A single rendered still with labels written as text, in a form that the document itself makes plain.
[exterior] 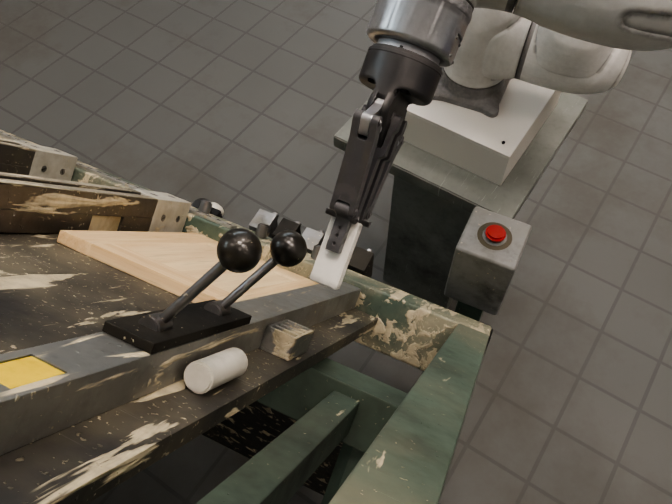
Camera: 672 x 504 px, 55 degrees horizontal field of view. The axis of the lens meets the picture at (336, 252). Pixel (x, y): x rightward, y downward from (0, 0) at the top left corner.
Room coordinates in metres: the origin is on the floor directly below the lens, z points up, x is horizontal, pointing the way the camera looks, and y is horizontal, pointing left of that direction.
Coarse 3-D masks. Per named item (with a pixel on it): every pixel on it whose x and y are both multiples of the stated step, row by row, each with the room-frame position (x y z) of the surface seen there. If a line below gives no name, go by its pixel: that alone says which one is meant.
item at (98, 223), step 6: (96, 216) 0.65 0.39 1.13; (102, 216) 0.66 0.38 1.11; (108, 216) 0.66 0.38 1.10; (114, 216) 0.67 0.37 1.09; (96, 222) 0.64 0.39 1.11; (102, 222) 0.65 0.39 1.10; (108, 222) 0.66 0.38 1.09; (114, 222) 0.67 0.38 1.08; (90, 228) 0.63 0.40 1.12; (96, 228) 0.64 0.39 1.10; (102, 228) 0.65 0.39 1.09; (108, 228) 0.66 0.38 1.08; (114, 228) 0.66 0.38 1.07
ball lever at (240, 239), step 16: (224, 240) 0.31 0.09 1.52; (240, 240) 0.31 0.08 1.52; (256, 240) 0.32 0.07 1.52; (224, 256) 0.30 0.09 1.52; (240, 256) 0.30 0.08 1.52; (256, 256) 0.30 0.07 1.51; (208, 272) 0.30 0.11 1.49; (240, 272) 0.30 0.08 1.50; (192, 288) 0.29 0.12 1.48; (176, 304) 0.28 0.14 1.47; (144, 320) 0.27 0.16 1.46; (160, 320) 0.27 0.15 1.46
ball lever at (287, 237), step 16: (272, 240) 0.38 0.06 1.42; (288, 240) 0.38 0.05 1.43; (304, 240) 0.38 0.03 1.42; (272, 256) 0.37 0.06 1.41; (288, 256) 0.36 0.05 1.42; (304, 256) 0.37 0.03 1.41; (256, 272) 0.36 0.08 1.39; (240, 288) 0.35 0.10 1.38; (208, 304) 0.34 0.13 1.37; (224, 304) 0.34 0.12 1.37
